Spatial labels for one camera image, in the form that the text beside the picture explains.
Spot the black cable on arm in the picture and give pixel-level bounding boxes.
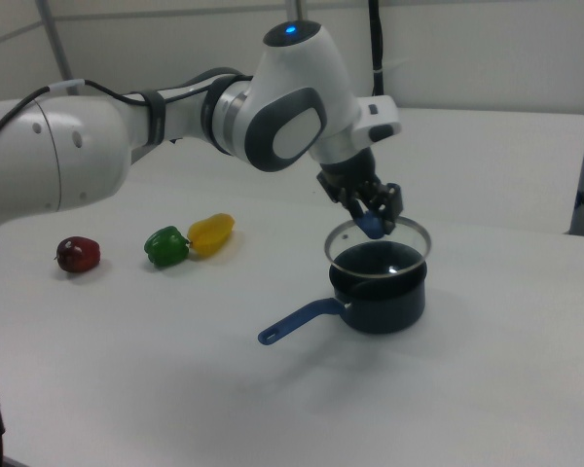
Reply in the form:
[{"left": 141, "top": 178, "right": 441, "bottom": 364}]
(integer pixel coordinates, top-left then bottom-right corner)
[{"left": 0, "top": 79, "right": 254, "bottom": 162}]

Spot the glass lid with blue knob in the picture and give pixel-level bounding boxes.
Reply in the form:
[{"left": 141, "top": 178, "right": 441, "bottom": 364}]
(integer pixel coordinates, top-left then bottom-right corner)
[{"left": 324, "top": 211, "right": 433, "bottom": 279}]

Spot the yellow starfruit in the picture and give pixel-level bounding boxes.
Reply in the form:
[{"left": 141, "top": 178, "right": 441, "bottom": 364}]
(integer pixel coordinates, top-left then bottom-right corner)
[{"left": 187, "top": 212, "right": 236, "bottom": 258}]

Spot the green bell pepper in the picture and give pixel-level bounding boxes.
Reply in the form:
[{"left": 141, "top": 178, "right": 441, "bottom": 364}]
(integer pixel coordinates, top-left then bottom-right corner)
[{"left": 143, "top": 226, "right": 192, "bottom": 269}]

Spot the red apple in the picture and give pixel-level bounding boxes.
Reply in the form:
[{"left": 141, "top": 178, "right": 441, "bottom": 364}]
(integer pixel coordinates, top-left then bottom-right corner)
[{"left": 55, "top": 235, "right": 102, "bottom": 273}]

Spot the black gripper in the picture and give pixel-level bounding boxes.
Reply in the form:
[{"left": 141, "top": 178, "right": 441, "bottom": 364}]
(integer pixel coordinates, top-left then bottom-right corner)
[{"left": 315, "top": 148, "right": 403, "bottom": 231}]

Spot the slanted aluminium frame bar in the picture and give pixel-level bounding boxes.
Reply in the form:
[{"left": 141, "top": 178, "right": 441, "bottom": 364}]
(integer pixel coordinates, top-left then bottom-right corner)
[{"left": 33, "top": 0, "right": 75, "bottom": 84}]

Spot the dark blue saucepan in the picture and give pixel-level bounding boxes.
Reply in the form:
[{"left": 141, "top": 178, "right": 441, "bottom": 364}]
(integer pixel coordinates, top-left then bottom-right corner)
[{"left": 257, "top": 241, "right": 427, "bottom": 347}]

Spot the black hanging cable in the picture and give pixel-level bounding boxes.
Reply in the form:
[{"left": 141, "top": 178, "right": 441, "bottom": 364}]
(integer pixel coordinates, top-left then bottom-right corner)
[{"left": 367, "top": 0, "right": 386, "bottom": 97}]

